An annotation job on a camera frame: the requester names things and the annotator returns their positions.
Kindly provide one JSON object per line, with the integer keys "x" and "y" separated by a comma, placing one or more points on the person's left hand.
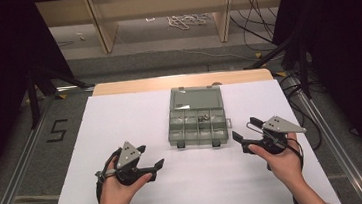
{"x": 118, "y": 196}

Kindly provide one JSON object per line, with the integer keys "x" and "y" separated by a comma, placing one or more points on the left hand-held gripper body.
{"x": 127, "y": 155}

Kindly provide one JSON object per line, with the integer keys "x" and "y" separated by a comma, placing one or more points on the aluminium floor rail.
{"x": 338, "y": 153}
{"x": 19, "y": 178}

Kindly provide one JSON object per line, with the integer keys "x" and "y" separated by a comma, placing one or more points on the white table sheet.
{"x": 121, "y": 128}

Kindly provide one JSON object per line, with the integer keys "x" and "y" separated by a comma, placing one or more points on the light wooden shelf unit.
{"x": 159, "y": 3}

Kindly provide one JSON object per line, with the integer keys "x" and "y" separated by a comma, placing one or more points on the grey-green plastic compartment box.
{"x": 195, "y": 99}

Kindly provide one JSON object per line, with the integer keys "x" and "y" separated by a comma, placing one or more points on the person's right hand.
{"x": 284, "y": 165}

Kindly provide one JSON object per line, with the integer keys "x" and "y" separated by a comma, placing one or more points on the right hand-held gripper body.
{"x": 282, "y": 126}

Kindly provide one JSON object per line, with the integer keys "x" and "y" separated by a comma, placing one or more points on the black tripod stand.
{"x": 32, "y": 96}
{"x": 303, "y": 66}

